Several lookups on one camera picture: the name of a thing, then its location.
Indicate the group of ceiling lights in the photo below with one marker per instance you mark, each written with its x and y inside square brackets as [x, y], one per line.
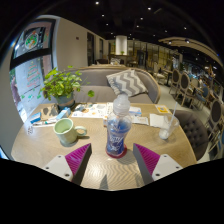
[97, 3]

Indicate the light blue small box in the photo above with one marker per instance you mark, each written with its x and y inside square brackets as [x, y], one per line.
[63, 114]

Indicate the grey tufted armchair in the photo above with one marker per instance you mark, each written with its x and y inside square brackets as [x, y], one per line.
[193, 130]

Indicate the green potted plant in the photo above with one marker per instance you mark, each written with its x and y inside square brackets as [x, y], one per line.
[61, 83]

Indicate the clear plastic cup with straw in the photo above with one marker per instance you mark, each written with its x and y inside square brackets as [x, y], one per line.
[166, 128]

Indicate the grey white chevron pillow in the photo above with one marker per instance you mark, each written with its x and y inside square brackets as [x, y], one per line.
[126, 83]

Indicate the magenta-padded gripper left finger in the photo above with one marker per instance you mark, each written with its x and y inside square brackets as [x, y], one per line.
[77, 159]

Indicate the yellow paper card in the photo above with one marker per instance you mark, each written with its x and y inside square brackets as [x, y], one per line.
[162, 109]

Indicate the window with festive stickers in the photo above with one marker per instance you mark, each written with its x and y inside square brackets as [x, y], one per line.
[31, 43]

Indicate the blue and white packet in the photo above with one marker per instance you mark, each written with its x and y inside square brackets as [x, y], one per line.
[135, 110]

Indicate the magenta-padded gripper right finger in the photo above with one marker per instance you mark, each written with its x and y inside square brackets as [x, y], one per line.
[148, 160]

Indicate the clear bottle with blue label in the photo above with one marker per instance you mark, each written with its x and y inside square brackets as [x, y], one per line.
[118, 133]

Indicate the blue and white small box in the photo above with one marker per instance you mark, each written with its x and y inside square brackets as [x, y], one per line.
[35, 117]

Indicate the white paper napkin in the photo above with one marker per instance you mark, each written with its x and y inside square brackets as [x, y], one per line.
[156, 120]

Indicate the white printed menu sheet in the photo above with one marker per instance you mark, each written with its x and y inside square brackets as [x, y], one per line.
[93, 110]

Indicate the grey curved sofa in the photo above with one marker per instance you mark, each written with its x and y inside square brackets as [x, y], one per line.
[96, 83]

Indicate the group of dining chairs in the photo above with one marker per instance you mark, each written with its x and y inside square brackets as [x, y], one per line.
[183, 83]

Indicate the pale green ceramic mug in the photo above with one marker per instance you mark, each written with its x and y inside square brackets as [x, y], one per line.
[65, 130]

